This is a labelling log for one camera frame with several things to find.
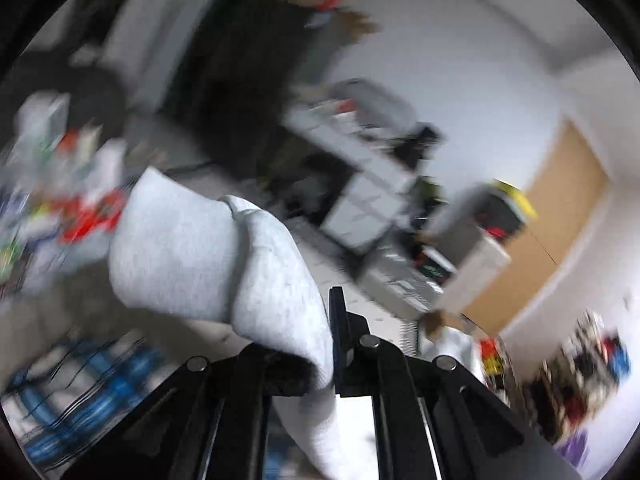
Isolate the purple bag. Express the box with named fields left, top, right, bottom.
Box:
left=557, top=430, right=591, bottom=468

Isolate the wooden door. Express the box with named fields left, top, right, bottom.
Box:
left=447, top=120, right=613, bottom=338

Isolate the dark cabinet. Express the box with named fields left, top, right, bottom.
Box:
left=182, top=0, right=351, bottom=176

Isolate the blue white patterned cloth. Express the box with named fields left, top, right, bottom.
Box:
left=0, top=335, right=171, bottom=476

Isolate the heather grey sweatshirt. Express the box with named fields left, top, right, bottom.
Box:
left=107, top=167, right=381, bottom=480

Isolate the white drawer cabinet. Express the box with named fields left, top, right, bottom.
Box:
left=280, top=105, right=423, bottom=256

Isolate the pile of colourful packets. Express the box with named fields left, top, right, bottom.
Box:
left=0, top=90, right=133, bottom=296

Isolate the silver suitcase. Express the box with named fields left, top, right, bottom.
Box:
left=357, top=247, right=446, bottom=321

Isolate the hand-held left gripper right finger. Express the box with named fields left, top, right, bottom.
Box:
left=327, top=286, right=584, bottom=480

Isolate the yellow lid shoe box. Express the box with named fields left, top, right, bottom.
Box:
left=492, top=177, right=540, bottom=221

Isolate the tall black box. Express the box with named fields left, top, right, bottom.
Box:
left=395, top=122, right=445, bottom=170

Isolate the small wooden stool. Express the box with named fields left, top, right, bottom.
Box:
left=421, top=309, right=449, bottom=342

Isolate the black shoe box red stripe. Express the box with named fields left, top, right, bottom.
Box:
left=414, top=245, right=457, bottom=281

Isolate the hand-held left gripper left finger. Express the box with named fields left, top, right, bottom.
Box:
left=60, top=344, right=274, bottom=480

